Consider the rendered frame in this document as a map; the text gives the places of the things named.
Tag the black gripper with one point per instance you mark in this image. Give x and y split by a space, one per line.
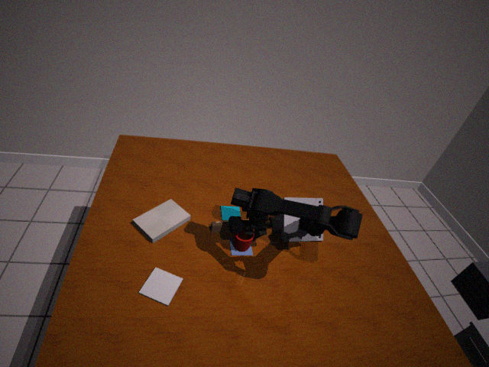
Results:
257 223

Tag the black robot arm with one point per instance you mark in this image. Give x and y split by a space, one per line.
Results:
314 219

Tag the white flat square pad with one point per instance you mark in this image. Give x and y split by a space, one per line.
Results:
161 286

